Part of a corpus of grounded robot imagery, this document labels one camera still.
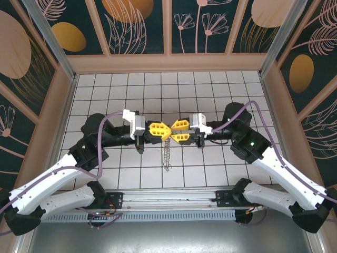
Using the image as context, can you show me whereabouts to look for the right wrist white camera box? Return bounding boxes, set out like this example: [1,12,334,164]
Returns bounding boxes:
[189,112,213,135]

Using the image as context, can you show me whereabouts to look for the aluminium corner post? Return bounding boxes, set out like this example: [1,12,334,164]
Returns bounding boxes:
[257,0,308,77]
[22,0,80,81]

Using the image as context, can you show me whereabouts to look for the grey slotted cable duct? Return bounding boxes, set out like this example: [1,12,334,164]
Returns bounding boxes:
[36,210,237,223]

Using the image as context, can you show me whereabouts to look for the left arm orange wire connector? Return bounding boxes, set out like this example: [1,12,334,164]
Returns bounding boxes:
[96,210,116,220]

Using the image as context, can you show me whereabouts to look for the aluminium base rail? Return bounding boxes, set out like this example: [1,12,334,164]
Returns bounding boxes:
[25,186,313,211]

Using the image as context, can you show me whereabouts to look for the grey metal sheet panel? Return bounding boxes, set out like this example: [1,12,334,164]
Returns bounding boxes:
[15,220,324,253]

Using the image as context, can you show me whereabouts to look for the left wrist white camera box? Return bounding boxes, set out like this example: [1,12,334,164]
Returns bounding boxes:
[122,109,147,138]

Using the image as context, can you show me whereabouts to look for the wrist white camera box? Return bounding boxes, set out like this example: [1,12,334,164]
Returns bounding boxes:
[122,109,147,138]
[189,112,213,135]

